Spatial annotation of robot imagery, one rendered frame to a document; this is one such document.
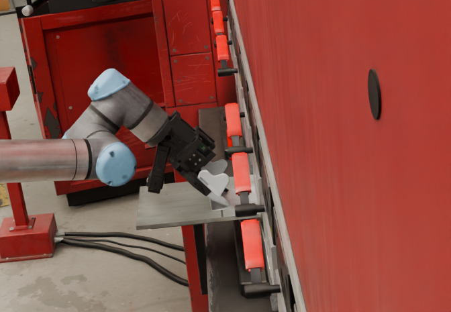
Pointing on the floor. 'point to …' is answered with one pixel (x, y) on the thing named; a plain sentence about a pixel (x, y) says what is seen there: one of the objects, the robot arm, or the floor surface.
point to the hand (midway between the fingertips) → (221, 196)
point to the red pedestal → (47, 249)
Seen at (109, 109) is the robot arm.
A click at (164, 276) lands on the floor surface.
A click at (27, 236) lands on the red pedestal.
